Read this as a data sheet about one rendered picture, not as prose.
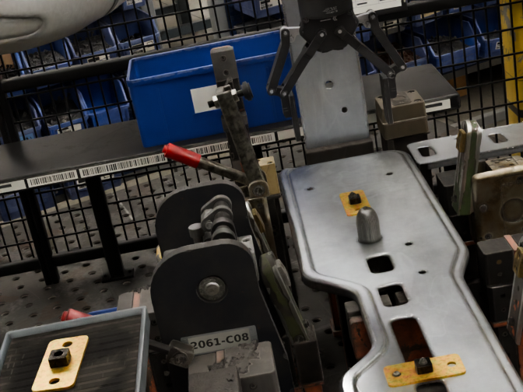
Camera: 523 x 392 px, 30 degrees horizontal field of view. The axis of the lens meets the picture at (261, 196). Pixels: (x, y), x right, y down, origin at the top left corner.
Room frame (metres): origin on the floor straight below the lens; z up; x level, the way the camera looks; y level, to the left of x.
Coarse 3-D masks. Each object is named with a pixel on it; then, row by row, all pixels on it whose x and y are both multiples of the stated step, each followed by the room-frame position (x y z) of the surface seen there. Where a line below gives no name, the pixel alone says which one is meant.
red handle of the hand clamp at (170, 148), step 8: (168, 144) 1.35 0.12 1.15; (168, 152) 1.34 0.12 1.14; (176, 152) 1.34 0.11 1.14; (184, 152) 1.34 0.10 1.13; (192, 152) 1.35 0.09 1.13; (176, 160) 1.34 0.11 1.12; (184, 160) 1.34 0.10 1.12; (192, 160) 1.34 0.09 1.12; (200, 160) 1.34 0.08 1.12; (208, 160) 1.35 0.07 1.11; (208, 168) 1.34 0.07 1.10; (216, 168) 1.34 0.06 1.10; (224, 168) 1.34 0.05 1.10; (232, 168) 1.35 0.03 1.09; (224, 176) 1.34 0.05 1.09; (232, 176) 1.34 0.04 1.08; (240, 176) 1.34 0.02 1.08; (248, 184) 1.34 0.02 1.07
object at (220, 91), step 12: (216, 96) 1.33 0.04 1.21; (228, 96) 1.33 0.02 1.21; (240, 96) 1.35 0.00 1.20; (252, 96) 1.34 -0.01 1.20; (216, 108) 1.35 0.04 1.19; (228, 108) 1.33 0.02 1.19; (228, 120) 1.33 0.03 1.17; (240, 120) 1.33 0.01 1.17; (240, 132) 1.33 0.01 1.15; (240, 144) 1.33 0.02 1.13; (240, 156) 1.33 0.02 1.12; (252, 156) 1.33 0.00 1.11; (252, 168) 1.33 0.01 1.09; (252, 180) 1.33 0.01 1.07
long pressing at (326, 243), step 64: (320, 192) 1.42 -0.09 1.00; (384, 192) 1.37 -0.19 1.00; (320, 256) 1.20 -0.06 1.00; (384, 256) 1.17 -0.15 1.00; (448, 256) 1.13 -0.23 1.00; (384, 320) 1.00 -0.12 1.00; (448, 320) 0.97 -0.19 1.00; (384, 384) 0.87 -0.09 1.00; (448, 384) 0.85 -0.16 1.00; (512, 384) 0.84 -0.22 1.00
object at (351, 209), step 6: (348, 192) 1.39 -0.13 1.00; (354, 192) 1.38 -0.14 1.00; (360, 192) 1.38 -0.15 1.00; (342, 198) 1.37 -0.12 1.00; (348, 198) 1.37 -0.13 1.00; (354, 198) 1.34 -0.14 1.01; (360, 198) 1.34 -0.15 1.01; (366, 198) 1.35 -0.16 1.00; (342, 204) 1.35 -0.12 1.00; (348, 204) 1.35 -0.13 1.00; (354, 204) 1.34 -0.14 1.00; (360, 204) 1.34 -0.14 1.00; (366, 204) 1.33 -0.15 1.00; (348, 210) 1.32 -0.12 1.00; (354, 210) 1.32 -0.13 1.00
